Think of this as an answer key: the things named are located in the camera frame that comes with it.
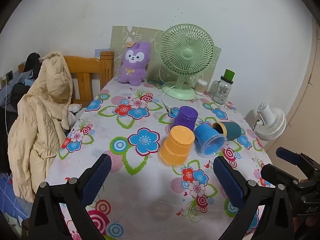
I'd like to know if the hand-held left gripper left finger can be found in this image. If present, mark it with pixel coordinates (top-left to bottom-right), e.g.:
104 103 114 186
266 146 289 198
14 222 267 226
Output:
27 154 112 240

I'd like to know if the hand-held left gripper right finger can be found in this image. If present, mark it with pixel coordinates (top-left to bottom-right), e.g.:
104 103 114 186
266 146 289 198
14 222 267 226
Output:
213 156 296 240

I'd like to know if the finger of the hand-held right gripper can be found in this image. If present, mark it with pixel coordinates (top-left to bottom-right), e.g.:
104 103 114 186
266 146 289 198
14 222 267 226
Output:
276 147 320 180
261 163 306 193

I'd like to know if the teal cup with yellow rim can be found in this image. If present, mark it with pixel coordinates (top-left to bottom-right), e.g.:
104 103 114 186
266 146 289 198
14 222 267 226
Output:
211 121 242 141

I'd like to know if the blue plastic cup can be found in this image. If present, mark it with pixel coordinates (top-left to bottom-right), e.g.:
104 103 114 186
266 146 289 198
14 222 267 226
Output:
194 124 228 158

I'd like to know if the orange plastic cup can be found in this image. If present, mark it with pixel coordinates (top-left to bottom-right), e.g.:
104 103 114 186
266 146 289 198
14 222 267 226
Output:
158 126 195 167

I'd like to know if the purple plastic cup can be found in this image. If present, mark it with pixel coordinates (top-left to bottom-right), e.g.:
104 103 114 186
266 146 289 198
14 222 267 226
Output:
171 106 199 131

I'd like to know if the white small fan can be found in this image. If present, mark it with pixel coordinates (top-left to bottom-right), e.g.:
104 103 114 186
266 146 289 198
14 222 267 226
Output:
254 102 287 141

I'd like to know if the floral tablecloth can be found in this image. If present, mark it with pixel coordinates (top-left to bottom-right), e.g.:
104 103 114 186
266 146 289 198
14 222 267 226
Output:
45 77 275 240

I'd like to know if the beige door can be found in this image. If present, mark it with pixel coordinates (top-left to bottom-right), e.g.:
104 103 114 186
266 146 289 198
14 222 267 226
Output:
285 24 320 167

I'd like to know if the white crumpled cloth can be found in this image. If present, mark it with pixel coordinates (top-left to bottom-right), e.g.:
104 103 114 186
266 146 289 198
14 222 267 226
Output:
67 103 83 113

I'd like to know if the beige padded jacket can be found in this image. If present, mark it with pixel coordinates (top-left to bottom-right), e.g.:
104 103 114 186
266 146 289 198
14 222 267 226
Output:
7 52 74 203

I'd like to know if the blue checkered bedding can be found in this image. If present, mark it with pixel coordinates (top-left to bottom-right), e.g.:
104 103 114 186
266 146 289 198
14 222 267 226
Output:
0 171 36 230

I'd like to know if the glass mug with green lid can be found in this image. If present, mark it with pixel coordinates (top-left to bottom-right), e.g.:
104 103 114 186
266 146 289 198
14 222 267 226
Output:
210 69 236 105

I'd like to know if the cotton swab jar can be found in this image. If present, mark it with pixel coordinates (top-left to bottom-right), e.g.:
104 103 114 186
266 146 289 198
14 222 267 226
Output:
194 79 208 96

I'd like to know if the wooden chair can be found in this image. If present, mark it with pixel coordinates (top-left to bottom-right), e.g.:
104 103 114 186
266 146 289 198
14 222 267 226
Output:
18 51 115 106

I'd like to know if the purple plush toy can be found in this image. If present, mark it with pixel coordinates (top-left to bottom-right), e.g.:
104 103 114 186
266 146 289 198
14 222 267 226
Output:
117 41 152 85

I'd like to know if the light blue cloth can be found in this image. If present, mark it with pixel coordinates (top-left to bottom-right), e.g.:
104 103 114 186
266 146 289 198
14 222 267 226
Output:
19 70 38 86

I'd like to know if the black garment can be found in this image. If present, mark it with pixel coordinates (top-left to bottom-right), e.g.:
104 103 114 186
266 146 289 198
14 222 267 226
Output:
23 53 42 77

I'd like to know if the green desk fan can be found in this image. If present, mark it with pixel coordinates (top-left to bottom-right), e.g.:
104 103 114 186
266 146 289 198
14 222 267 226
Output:
158 24 215 100

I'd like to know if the green printed mat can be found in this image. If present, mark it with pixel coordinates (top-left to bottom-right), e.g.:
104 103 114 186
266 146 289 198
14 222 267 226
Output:
110 26 222 91

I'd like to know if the white fan power cable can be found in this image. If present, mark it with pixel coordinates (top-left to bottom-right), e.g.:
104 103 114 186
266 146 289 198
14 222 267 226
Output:
159 65 178 114

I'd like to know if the thin white charging cable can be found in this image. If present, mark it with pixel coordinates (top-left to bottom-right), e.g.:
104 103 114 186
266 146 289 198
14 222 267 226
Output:
1 78 8 133

